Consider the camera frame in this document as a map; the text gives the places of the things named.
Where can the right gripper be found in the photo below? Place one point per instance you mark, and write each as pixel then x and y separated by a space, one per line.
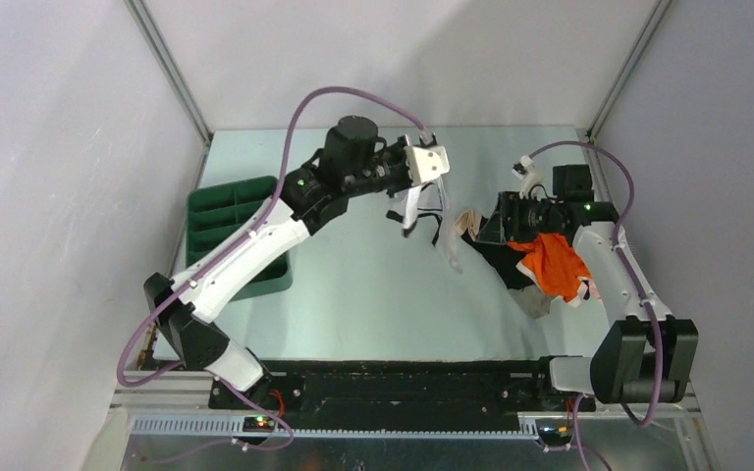
pixel 500 229

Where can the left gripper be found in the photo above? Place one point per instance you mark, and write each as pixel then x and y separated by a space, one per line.
pixel 398 151

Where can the white underwear black trim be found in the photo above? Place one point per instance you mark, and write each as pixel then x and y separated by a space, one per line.
pixel 429 200

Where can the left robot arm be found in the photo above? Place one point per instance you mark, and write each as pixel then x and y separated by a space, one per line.
pixel 353 161

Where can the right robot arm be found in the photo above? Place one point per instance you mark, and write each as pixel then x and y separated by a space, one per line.
pixel 647 353

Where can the black underwear beige waistband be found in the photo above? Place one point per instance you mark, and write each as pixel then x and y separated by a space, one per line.
pixel 501 258

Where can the orange underwear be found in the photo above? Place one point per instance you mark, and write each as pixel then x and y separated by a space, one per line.
pixel 552 264

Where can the grey underwear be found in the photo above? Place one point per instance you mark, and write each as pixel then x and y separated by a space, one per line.
pixel 532 301

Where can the pale pink underwear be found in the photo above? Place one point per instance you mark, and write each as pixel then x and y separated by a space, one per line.
pixel 586 291

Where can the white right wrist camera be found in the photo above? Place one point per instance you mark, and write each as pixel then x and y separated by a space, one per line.
pixel 528 174

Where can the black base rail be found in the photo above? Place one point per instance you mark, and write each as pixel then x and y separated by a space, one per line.
pixel 402 396

